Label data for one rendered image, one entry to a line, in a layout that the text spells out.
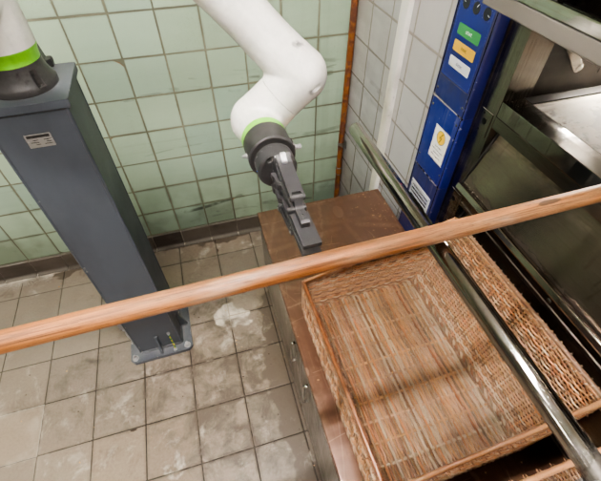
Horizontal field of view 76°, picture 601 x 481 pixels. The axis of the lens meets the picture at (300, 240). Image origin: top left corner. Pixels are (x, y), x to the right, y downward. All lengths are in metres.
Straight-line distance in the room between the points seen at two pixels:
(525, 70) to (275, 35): 0.57
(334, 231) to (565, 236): 0.76
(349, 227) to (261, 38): 0.86
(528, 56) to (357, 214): 0.78
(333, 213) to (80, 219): 0.86
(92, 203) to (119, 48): 0.67
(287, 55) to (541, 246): 0.69
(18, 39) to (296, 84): 0.60
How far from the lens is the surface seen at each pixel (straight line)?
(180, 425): 1.76
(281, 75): 0.79
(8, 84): 1.11
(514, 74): 1.04
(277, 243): 1.40
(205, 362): 1.84
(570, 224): 0.99
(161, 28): 1.66
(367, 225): 1.48
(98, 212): 1.26
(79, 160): 1.16
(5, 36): 1.08
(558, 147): 0.96
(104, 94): 1.77
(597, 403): 1.02
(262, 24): 0.79
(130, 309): 0.55
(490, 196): 1.10
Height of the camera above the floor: 1.63
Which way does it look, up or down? 48 degrees down
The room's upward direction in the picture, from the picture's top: straight up
